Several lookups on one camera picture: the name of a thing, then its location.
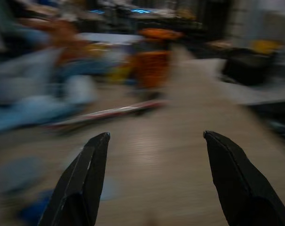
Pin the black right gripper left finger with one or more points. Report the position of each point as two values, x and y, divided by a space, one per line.
86 179

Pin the orange toy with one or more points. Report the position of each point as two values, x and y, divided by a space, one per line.
152 63

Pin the blue cloth pile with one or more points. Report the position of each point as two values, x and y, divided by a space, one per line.
34 103

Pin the flat red white board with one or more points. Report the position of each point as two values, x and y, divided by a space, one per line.
109 113

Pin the black bin with yellow content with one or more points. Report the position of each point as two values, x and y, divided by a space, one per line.
248 68

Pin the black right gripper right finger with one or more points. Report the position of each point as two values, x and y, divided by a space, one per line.
236 188

